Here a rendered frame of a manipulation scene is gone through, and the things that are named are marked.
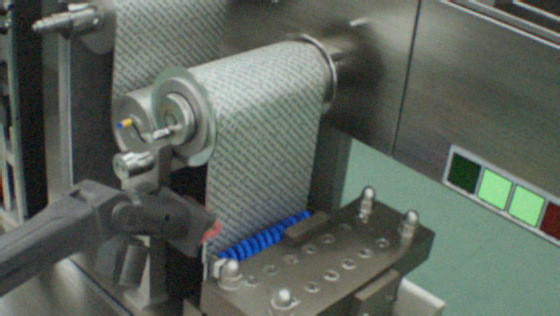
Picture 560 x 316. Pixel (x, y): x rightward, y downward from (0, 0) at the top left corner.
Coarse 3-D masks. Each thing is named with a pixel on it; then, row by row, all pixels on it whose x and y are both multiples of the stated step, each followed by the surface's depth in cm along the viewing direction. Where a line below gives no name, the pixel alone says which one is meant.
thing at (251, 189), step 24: (312, 120) 121; (264, 144) 114; (288, 144) 119; (312, 144) 124; (216, 168) 108; (240, 168) 112; (264, 168) 117; (288, 168) 121; (216, 192) 110; (240, 192) 115; (264, 192) 119; (288, 192) 124; (240, 216) 117; (264, 216) 122; (288, 216) 127; (216, 240) 115; (240, 240) 120
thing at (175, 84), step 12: (324, 72) 120; (168, 84) 106; (180, 84) 104; (324, 84) 120; (156, 96) 109; (192, 96) 103; (204, 108) 103; (204, 120) 103; (204, 132) 104; (192, 144) 106
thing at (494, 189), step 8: (488, 176) 112; (496, 176) 111; (488, 184) 112; (496, 184) 111; (504, 184) 110; (480, 192) 114; (488, 192) 113; (496, 192) 112; (504, 192) 111; (488, 200) 113; (496, 200) 112; (504, 200) 111
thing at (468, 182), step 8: (456, 160) 115; (464, 160) 114; (456, 168) 116; (464, 168) 115; (472, 168) 114; (456, 176) 116; (464, 176) 115; (472, 176) 114; (464, 184) 116; (472, 184) 115; (472, 192) 115
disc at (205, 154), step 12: (168, 72) 106; (180, 72) 104; (156, 84) 109; (192, 84) 103; (204, 96) 102; (216, 120) 102; (216, 132) 103; (204, 144) 105; (180, 156) 110; (192, 156) 108; (204, 156) 106
